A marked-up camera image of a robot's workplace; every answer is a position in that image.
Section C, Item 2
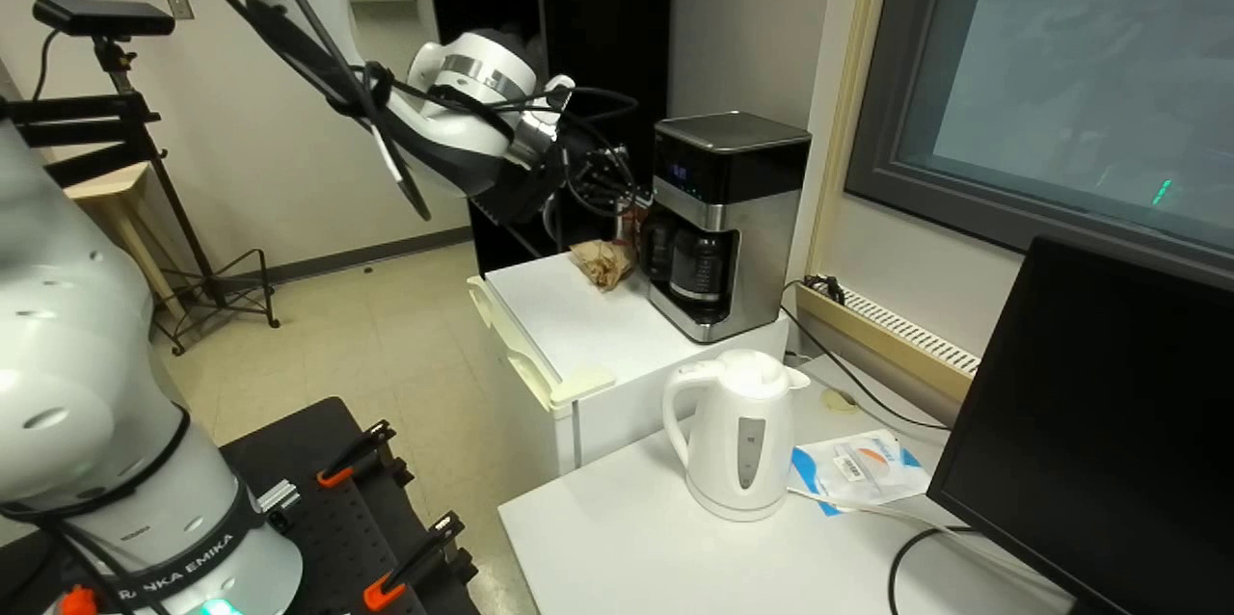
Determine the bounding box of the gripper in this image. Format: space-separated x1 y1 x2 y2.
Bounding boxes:
551 127 645 219

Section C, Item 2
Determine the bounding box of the glass coffee carafe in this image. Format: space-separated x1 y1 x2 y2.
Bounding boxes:
643 210 736 309

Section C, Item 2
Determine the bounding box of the black and silver coffee maker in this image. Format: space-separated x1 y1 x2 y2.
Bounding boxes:
640 111 813 345

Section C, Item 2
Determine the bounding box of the crumpled brown paper bag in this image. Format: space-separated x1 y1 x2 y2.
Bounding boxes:
569 238 637 291

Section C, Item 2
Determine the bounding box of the black shelf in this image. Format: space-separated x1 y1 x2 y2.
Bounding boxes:
428 0 674 277

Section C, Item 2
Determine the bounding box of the white mini fridge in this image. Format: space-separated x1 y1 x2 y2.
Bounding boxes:
467 249 791 483

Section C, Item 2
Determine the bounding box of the white mini fridge door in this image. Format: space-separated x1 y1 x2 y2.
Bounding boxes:
467 274 581 483

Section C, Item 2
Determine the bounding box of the white electric kettle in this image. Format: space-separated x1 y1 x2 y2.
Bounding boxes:
661 348 813 522

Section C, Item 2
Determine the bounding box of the baseboard heater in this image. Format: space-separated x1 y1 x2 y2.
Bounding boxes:
794 276 982 404

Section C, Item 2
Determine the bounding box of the orange and black clamp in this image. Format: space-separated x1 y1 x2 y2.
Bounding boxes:
315 419 399 490
362 511 467 612

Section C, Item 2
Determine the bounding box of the white and blue packet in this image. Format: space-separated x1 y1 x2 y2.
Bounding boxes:
788 429 932 517

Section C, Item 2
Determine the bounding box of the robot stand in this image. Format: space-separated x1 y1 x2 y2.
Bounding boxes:
0 397 480 615

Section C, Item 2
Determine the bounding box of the window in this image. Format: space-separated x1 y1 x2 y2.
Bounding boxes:
844 0 1234 261

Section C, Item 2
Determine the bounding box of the wooden stool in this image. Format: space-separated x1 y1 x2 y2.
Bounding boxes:
62 161 191 319

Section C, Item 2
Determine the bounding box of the black monitor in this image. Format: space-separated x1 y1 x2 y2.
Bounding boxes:
925 234 1234 615

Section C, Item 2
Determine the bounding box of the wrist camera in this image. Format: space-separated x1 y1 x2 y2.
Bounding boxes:
470 164 566 227

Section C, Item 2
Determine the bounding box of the black cable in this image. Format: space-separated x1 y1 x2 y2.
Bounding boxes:
779 276 953 433
887 523 977 615

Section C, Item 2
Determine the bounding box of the camera on tripod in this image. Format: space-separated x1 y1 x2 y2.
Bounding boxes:
0 0 282 357

